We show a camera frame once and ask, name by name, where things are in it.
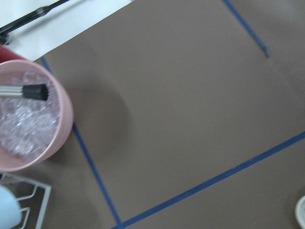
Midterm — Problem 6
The light green ceramic bowl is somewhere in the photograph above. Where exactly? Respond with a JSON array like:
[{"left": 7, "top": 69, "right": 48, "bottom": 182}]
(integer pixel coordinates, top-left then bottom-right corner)
[{"left": 295, "top": 196, "right": 305, "bottom": 229}]

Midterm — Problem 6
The black tripod stand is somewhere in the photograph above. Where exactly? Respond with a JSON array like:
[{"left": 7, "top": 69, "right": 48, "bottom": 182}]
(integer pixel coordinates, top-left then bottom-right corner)
[{"left": 0, "top": 0, "right": 68, "bottom": 45}]

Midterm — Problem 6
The red bottle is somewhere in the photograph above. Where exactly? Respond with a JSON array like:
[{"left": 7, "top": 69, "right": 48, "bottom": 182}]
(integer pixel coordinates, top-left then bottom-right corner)
[{"left": 0, "top": 45, "right": 26, "bottom": 63}]

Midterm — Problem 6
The light blue cup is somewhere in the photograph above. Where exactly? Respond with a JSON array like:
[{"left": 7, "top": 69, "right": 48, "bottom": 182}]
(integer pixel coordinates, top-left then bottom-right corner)
[{"left": 0, "top": 185, "right": 22, "bottom": 229}]

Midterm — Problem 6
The white wire dish rack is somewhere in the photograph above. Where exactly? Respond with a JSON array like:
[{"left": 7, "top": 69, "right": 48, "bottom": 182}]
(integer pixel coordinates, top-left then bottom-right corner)
[{"left": 0, "top": 172, "right": 51, "bottom": 229}]

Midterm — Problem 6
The pink bowl with ice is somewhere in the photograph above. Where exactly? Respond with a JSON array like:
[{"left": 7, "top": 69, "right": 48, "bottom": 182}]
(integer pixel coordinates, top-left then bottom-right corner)
[{"left": 0, "top": 60, "right": 73, "bottom": 172}]

